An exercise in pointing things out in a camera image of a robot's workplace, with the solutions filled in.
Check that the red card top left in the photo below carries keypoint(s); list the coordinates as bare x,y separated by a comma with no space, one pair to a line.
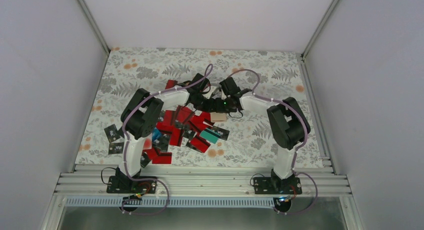
171,86

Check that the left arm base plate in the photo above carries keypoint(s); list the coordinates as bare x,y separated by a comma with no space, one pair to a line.
121,185

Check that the red card bottom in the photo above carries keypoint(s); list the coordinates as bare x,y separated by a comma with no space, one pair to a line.
162,159

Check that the black vip card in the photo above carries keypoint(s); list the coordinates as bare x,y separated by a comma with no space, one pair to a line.
115,148
223,133
111,133

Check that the floral table mat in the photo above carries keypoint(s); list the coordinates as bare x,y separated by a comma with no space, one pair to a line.
250,143

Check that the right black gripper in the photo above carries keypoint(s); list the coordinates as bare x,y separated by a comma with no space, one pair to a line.
218,107

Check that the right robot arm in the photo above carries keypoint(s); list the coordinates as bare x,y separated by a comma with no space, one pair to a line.
288,124

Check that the black vip card upper right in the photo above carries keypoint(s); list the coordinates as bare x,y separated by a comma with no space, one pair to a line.
223,133

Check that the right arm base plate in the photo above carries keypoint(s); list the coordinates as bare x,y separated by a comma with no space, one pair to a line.
275,186

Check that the aluminium rail frame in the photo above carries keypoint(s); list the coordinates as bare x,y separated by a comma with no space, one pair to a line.
181,186

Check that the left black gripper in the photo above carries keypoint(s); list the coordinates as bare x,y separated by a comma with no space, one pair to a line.
208,108

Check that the black vip card left lower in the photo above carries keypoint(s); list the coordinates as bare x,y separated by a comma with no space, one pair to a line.
115,148

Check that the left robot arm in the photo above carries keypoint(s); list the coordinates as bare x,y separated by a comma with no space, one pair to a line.
139,119

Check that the beige leather card holder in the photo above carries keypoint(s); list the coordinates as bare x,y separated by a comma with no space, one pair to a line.
216,117

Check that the blue card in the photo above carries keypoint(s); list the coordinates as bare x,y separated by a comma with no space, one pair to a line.
156,134

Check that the red card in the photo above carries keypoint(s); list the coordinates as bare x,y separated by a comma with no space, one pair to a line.
171,86
162,159

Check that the black vip card far left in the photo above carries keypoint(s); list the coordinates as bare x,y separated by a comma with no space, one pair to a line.
111,133

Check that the teal card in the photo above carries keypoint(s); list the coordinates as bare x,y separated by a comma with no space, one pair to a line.
210,135

